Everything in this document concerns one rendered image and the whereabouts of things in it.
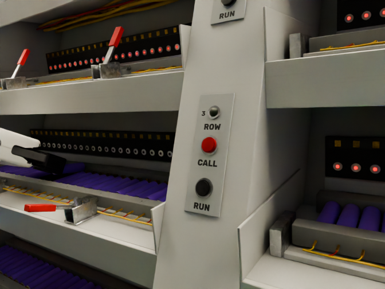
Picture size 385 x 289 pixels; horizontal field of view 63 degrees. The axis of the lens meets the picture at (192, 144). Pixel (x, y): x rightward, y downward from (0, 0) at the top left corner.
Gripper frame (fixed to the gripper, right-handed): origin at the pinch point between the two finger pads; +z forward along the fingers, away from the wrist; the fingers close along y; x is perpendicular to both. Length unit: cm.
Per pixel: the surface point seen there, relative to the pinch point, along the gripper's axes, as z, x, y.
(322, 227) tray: 0.1, 2.8, -48.0
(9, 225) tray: -4.3, 11.6, -1.6
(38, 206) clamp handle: -10.8, 7.0, -18.1
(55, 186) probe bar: -1.9, 3.9, -6.7
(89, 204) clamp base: -3.8, 5.6, -18.5
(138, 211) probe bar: -1.6, 5.0, -25.6
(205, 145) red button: -7.9, -2.6, -37.9
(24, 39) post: -0.9, -30.7, 27.2
